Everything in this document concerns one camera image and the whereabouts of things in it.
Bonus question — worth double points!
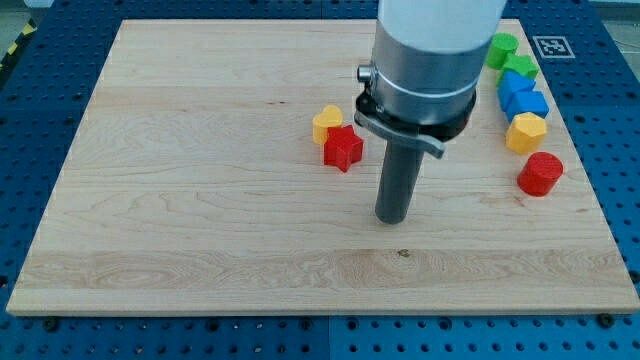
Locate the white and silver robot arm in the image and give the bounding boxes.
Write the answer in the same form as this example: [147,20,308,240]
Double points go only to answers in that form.
[355,0,506,158]

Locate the red star block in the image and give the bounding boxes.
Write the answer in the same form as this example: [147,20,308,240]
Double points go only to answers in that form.
[324,125,364,172]

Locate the yellow heart block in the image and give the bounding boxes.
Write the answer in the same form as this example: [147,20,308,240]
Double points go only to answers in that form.
[312,105,344,145]

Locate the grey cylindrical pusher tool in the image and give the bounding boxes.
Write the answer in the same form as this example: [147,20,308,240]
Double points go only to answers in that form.
[375,141,424,225]

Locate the wooden board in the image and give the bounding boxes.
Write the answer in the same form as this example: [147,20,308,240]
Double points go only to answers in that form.
[7,20,639,316]

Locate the yellow hexagon block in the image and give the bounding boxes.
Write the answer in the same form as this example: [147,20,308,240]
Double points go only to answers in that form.
[505,112,547,155]

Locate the blue pentagon block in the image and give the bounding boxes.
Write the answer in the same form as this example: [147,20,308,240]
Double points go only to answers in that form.
[497,70,536,111]

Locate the red cylinder block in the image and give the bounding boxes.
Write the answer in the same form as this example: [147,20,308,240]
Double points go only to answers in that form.
[516,152,564,197]

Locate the blue cube block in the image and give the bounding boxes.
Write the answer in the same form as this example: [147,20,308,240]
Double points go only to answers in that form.
[505,91,549,123]

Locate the green cylinder block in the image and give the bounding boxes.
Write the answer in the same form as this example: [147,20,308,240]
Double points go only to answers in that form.
[485,33,519,70]

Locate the green star block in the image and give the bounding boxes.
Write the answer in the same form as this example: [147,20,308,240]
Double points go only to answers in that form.
[496,53,539,87]

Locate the white fiducial marker tag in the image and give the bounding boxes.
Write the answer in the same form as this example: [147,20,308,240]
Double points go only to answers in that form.
[533,35,575,59]

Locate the black yellow hazard tape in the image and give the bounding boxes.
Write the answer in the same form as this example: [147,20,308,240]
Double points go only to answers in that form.
[1,18,38,71]

